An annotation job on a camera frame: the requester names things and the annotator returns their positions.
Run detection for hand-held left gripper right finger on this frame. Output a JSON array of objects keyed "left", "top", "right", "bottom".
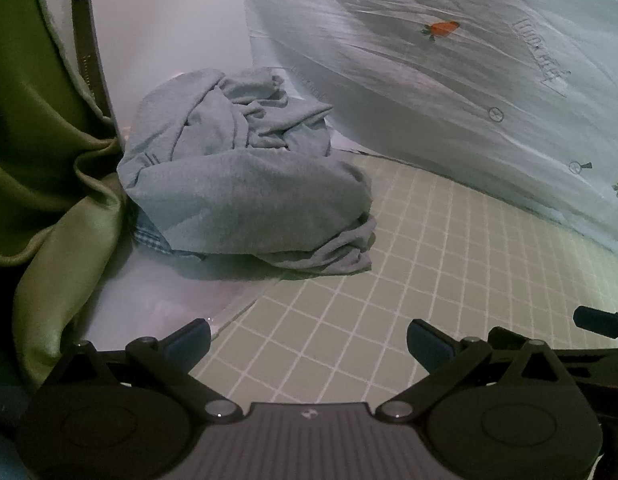
[{"left": 376, "top": 317, "right": 580, "bottom": 422}]

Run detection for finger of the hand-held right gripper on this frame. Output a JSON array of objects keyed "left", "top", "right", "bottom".
[{"left": 573, "top": 305, "right": 618, "bottom": 342}]

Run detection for pale carrot-print bedsheet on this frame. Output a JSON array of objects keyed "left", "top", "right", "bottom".
[{"left": 239, "top": 0, "right": 618, "bottom": 261}]

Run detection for green grid mat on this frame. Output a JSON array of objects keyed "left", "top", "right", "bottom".
[{"left": 189, "top": 152, "right": 618, "bottom": 406}]

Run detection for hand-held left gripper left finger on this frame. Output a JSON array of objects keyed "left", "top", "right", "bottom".
[{"left": 39, "top": 317, "right": 240, "bottom": 422}]

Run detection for grey pants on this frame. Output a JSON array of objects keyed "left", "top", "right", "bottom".
[{"left": 116, "top": 66, "right": 379, "bottom": 276}]

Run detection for green curtain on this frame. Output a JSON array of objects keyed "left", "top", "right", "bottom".
[{"left": 0, "top": 0, "right": 130, "bottom": 396}]

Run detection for blue plaid cloth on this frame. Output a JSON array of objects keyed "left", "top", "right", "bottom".
[{"left": 131, "top": 215, "right": 207, "bottom": 261}]

